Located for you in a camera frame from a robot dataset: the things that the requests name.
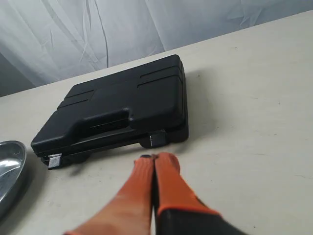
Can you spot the round steel tray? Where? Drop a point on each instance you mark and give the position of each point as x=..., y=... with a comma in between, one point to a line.
x=12, y=165

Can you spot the white backdrop curtain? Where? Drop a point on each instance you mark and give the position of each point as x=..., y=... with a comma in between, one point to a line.
x=45, y=41

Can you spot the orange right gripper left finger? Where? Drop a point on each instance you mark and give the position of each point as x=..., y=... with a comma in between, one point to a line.
x=130, y=211

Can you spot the black plastic tool case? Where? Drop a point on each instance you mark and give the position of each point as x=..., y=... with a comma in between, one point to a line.
x=146, y=104

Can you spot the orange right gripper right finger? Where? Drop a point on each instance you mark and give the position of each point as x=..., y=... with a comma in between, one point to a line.
x=178, y=209

